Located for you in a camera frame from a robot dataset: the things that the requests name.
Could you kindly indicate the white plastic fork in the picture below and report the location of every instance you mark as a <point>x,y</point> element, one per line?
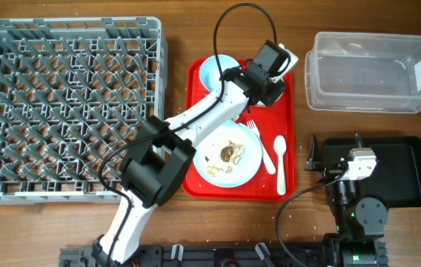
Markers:
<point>269,166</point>

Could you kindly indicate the light blue bowl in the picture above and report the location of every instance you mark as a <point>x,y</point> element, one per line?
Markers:
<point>209,74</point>

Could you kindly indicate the clear plastic bin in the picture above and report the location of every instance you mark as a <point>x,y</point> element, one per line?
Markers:
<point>364,72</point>

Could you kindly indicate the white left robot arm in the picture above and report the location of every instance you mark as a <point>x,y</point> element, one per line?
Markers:
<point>156,161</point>

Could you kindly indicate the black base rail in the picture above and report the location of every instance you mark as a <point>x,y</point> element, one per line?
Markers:
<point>311,254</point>

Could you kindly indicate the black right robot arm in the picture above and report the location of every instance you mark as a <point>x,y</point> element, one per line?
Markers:
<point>360,220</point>

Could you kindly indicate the food scraps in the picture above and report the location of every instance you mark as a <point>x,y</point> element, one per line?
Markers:
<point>220,158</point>

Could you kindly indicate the black plastic tray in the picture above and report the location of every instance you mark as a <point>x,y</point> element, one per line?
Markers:
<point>397,176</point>

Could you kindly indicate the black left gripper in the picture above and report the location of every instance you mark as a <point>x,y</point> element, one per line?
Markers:
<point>272,97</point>

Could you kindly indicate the grey dishwasher rack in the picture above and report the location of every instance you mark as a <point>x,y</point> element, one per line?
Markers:
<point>71,92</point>

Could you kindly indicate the red plastic tray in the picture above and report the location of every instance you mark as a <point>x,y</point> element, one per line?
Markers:
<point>271,122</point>

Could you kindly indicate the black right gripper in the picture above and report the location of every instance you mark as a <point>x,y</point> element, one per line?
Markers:
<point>314,162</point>

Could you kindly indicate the white plastic spoon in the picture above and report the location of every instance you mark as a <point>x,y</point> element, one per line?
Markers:
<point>280,148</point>

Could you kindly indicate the light blue plate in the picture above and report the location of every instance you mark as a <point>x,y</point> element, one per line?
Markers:
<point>249,163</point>

